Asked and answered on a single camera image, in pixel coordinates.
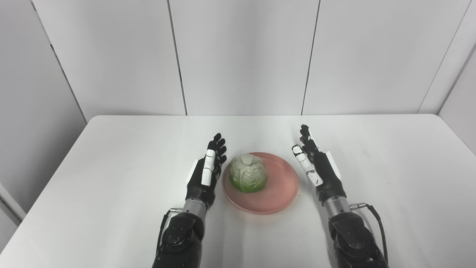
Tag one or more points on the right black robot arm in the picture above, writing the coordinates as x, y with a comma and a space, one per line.
351, 238

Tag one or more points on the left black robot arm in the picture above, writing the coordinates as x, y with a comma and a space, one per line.
182, 238

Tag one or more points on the pink round plate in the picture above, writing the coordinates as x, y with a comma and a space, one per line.
275, 190

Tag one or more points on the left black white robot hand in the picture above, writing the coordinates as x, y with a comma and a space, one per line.
202, 178

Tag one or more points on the green white cabbage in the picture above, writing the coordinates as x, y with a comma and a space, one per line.
248, 173

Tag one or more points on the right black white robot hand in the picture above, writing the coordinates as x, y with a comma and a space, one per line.
321, 171

